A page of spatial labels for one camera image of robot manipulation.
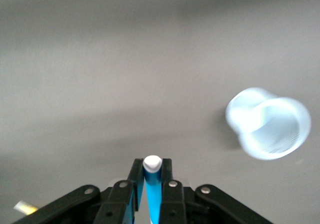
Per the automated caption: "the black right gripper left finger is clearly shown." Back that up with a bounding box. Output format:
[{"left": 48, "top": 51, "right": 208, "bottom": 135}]
[{"left": 12, "top": 158, "right": 146, "bottom": 224}]

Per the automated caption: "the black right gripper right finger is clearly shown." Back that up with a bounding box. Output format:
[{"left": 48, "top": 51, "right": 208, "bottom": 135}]
[{"left": 159, "top": 158, "right": 273, "bottom": 224}]

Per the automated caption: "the blue marker pen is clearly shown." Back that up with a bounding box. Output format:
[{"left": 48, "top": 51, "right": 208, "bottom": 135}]
[{"left": 143, "top": 155, "right": 163, "bottom": 224}]

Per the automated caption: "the yellow marker pen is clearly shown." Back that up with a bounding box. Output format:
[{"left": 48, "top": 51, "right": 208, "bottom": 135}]
[{"left": 13, "top": 201, "right": 40, "bottom": 215}]

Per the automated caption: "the blue ribbed plastic cup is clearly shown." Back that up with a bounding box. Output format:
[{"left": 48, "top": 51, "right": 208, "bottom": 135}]
[{"left": 224, "top": 87, "right": 312, "bottom": 161}]

